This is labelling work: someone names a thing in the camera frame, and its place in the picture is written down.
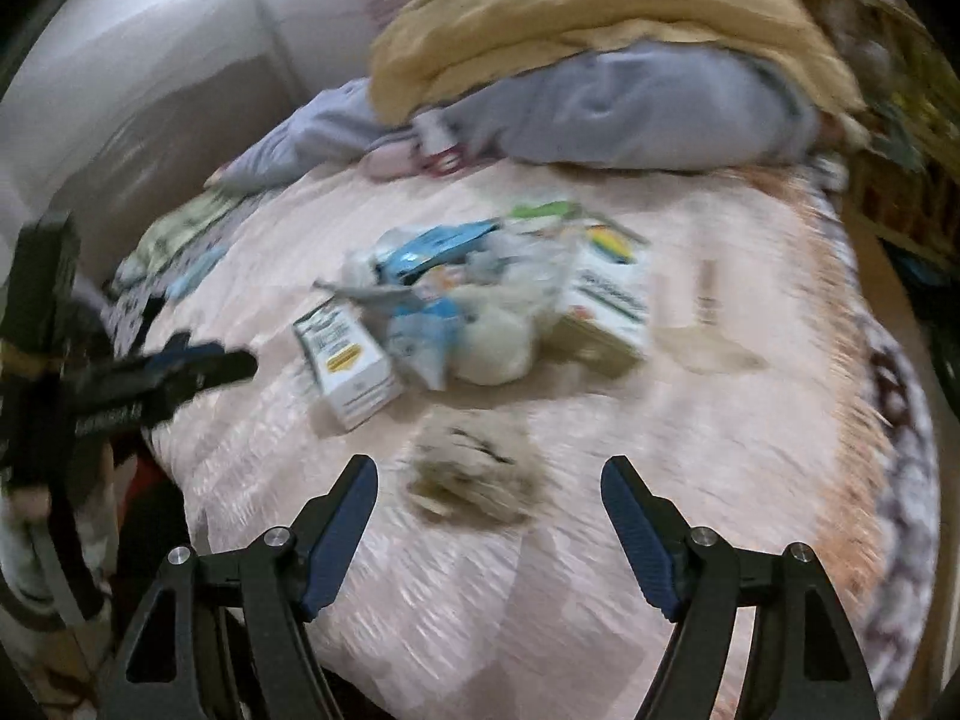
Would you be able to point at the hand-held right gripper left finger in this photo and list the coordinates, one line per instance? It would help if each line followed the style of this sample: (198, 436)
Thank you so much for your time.
(341, 532)

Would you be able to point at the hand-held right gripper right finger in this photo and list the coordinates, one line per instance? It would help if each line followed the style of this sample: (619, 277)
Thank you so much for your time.
(637, 532)

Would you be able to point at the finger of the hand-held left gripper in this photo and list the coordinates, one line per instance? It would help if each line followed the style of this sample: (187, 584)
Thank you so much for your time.
(217, 369)

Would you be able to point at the white box with yellow label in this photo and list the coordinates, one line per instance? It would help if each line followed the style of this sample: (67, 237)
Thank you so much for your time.
(349, 364)

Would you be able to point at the pale blue wrapper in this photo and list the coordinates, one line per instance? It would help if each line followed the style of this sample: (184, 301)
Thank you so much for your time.
(420, 341)

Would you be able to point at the white box with green print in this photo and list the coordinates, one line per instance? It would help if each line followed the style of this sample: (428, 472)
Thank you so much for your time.
(607, 300)

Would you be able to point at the blue snack packet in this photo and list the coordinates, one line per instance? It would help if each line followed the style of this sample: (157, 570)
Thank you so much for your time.
(431, 247)

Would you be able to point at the small green white box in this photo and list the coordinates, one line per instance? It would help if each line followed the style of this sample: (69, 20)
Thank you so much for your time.
(544, 210)

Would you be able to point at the pink bed blanket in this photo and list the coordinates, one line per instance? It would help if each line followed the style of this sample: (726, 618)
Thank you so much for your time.
(637, 465)

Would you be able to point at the green patterned cloth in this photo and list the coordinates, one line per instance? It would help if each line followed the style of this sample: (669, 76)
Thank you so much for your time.
(176, 240)

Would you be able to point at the brown spoon-shaped item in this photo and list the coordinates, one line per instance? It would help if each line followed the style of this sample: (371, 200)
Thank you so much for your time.
(705, 349)

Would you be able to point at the brown white patterned blanket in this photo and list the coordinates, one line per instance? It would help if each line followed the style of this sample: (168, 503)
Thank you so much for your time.
(892, 405)

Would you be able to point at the white wardrobe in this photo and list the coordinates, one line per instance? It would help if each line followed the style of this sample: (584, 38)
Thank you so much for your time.
(150, 75)

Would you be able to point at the grey blue cloth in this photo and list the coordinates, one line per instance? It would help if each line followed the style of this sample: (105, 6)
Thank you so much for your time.
(637, 105)

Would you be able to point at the cluttered wooden shelf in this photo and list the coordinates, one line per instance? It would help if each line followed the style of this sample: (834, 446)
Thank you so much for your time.
(907, 127)

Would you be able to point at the yellow blanket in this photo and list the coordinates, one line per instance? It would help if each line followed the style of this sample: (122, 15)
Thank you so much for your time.
(600, 7)

